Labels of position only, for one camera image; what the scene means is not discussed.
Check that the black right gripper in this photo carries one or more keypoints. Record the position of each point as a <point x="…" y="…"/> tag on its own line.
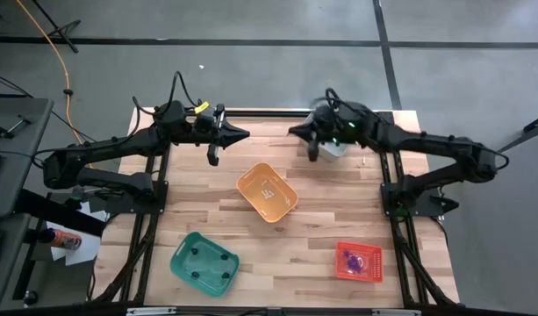
<point x="325" y="131"/>

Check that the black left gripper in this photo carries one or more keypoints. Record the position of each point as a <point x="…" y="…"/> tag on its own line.
<point x="200" y="138"/>

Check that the white plastic bin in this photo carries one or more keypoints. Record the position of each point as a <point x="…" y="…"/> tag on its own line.
<point x="334" y="151"/>

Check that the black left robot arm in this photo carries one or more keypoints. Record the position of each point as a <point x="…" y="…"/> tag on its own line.
<point x="119" y="147"/>

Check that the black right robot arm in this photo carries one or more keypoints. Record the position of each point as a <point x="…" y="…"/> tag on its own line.
<point x="426" y="145"/>

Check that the yellow paper tag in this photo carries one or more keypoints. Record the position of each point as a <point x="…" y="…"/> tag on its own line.
<point x="202" y="107"/>

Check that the yellow plastic bin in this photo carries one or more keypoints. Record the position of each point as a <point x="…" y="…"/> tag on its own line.
<point x="251" y="184"/>

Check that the teal plastic bin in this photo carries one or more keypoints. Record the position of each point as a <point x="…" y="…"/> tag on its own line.
<point x="209" y="265"/>

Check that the red plastic basket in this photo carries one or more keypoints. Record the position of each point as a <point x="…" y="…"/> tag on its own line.
<point x="374" y="263"/>

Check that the white paper sheets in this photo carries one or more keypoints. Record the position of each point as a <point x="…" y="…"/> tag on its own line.
<point x="85" y="252"/>

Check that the black flat bar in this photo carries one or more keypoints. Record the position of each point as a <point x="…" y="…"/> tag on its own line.
<point x="53" y="210"/>

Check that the orange spray can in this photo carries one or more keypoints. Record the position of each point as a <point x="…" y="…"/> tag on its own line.
<point x="66" y="240"/>

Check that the black tripod stand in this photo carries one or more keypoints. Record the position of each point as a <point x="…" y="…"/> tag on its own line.
<point x="58" y="31"/>

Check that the grey side desk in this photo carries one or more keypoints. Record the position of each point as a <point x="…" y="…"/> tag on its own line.
<point x="18" y="175"/>
<point x="9" y="272"/>

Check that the black stand leg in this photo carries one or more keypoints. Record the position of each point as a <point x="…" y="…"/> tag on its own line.
<point x="536" y="125"/>

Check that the black round knob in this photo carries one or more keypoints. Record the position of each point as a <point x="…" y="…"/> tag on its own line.
<point x="30" y="298"/>

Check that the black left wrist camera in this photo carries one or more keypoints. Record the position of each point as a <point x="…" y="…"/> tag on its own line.
<point x="205" y="123"/>

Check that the silver metal bracket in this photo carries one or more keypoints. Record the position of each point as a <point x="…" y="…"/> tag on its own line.
<point x="150" y="311"/>
<point x="396" y="312"/>

